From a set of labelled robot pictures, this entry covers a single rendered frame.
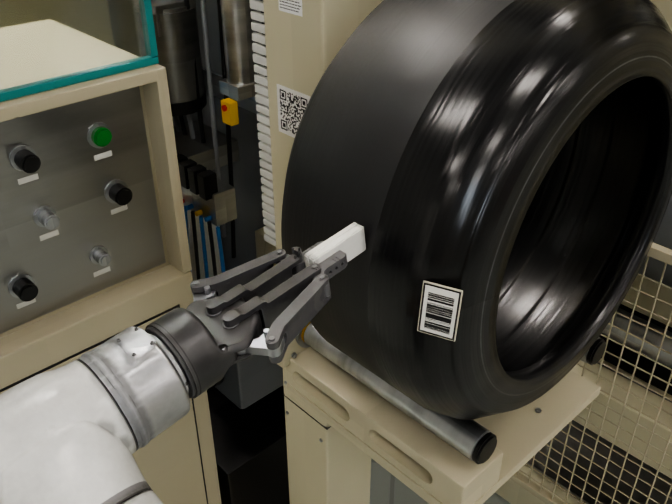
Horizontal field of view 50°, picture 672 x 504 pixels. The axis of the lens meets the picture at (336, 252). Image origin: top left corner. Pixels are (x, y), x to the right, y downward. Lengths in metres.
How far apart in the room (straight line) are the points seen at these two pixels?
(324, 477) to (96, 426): 0.95
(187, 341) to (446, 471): 0.49
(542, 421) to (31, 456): 0.81
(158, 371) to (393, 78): 0.38
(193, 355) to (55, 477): 0.14
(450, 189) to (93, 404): 0.36
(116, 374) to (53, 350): 0.65
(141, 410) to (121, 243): 0.70
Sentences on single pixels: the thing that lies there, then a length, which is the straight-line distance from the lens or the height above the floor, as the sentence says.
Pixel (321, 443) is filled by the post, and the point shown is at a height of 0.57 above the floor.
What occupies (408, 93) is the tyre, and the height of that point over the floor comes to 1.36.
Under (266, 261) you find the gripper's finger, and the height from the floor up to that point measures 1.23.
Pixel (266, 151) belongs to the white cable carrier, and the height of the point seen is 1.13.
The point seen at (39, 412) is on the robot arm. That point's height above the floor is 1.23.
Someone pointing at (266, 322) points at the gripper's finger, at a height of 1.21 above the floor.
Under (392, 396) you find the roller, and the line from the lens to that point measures 1.02.
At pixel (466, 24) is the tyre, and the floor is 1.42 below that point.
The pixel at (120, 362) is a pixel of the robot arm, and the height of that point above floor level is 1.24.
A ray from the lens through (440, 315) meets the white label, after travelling 0.72.
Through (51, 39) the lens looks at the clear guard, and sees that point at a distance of 1.09.
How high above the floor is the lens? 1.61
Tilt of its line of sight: 32 degrees down
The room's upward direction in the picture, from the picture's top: straight up
